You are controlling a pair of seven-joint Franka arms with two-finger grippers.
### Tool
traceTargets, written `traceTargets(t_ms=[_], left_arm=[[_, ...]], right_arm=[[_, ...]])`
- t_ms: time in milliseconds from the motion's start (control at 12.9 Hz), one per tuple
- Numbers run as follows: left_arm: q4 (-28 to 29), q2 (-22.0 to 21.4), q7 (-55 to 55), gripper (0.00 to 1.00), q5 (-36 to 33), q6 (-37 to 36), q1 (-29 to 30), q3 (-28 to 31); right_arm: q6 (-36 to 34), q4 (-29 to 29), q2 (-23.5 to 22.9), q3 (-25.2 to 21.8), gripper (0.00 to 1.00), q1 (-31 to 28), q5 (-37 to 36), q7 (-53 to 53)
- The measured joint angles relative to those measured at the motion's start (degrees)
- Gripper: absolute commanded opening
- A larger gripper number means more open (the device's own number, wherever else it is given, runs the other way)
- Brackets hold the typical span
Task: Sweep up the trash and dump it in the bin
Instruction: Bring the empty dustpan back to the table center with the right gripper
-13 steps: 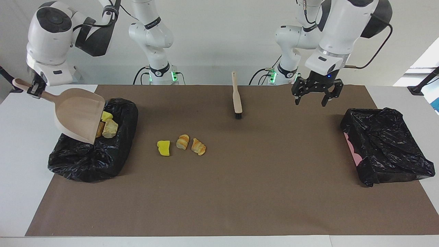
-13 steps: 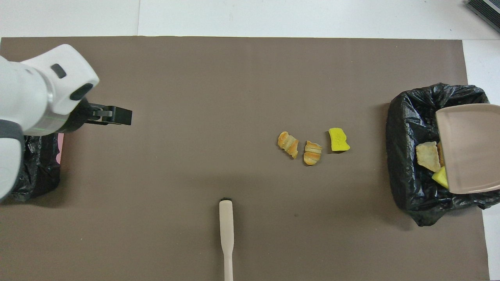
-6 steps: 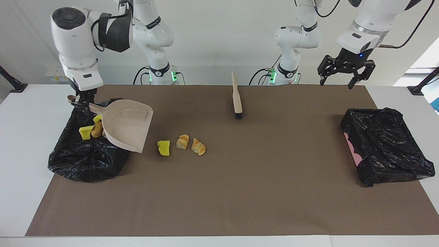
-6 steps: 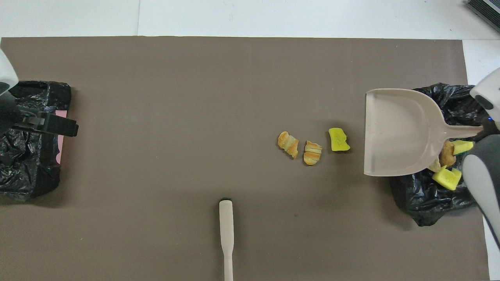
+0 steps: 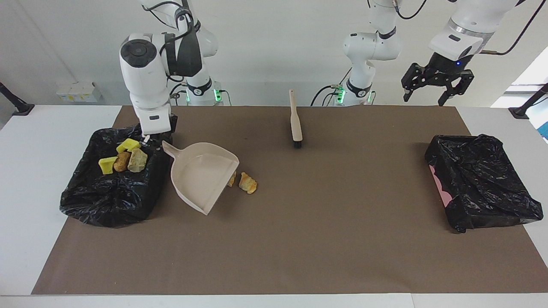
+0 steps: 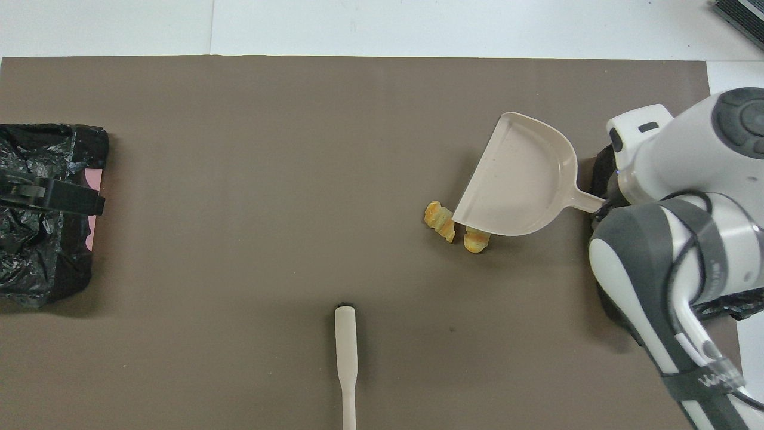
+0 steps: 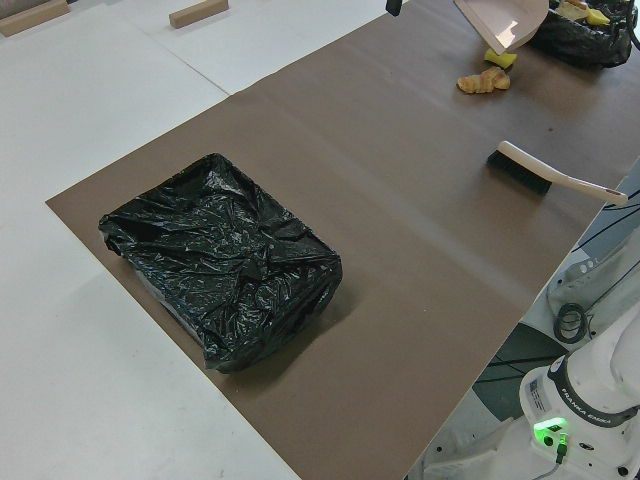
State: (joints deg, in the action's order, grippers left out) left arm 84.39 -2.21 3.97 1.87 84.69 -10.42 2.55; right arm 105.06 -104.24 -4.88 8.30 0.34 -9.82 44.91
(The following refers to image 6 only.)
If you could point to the beige hand brush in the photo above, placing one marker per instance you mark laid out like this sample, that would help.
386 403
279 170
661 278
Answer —
346 346

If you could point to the croissant piece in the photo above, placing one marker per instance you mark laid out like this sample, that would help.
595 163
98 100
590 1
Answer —
477 240
440 221

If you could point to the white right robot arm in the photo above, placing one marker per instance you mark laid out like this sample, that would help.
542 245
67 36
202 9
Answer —
686 155

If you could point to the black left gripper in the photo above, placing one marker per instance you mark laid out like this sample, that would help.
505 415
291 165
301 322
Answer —
11 191

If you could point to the black trash bag bin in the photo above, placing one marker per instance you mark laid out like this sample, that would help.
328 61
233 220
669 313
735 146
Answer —
716 307

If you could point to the beige plastic dustpan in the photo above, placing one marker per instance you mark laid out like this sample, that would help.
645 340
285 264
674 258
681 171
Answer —
519 185

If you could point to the black bag over pink bin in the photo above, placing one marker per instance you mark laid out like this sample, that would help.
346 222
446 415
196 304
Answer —
36 257

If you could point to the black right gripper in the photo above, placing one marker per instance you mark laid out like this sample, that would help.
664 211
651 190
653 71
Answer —
613 179

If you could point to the pink plastic bin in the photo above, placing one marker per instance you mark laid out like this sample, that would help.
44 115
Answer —
92 230

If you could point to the dark ribbed device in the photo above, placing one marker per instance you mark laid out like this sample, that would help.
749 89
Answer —
746 18

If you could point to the brown paper mat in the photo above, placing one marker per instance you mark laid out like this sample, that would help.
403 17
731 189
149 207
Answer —
239 239

